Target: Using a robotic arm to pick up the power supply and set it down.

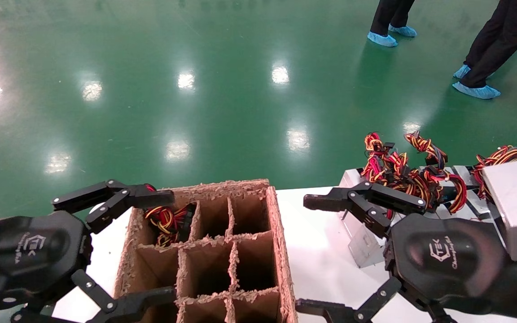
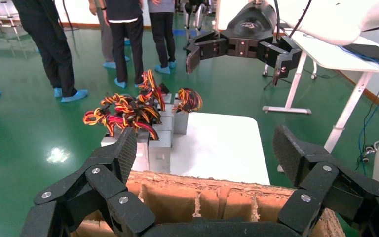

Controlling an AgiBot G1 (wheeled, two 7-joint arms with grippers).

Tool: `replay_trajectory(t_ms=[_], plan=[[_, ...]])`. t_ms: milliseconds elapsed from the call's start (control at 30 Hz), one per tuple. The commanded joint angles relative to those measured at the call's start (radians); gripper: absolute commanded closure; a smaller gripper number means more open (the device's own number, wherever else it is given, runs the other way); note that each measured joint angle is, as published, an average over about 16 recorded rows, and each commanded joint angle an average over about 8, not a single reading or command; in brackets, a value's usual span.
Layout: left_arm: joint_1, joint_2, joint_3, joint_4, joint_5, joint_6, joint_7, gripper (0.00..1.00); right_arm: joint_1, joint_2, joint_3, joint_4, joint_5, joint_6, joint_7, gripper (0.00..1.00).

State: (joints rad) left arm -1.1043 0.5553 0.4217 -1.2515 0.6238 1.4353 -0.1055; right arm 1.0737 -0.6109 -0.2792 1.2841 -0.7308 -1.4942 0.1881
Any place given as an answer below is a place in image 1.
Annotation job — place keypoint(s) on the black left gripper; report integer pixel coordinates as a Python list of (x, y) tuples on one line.
[(25, 255)]

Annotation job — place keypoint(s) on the brown cardboard divider box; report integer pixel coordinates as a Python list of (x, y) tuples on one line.
[(281, 251)]

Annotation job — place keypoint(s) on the person in black trousers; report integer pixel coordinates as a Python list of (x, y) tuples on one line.
[(501, 36), (388, 13)]

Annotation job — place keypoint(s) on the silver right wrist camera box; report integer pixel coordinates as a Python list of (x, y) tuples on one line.
[(514, 202)]

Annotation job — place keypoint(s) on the silver power supply case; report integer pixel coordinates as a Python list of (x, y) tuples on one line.
[(478, 204), (366, 246), (350, 177)]

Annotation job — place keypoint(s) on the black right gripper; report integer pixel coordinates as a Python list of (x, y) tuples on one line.
[(442, 260)]

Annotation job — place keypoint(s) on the blue shoe cover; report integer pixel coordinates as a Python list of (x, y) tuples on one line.
[(382, 39), (404, 30), (461, 72), (478, 91)]

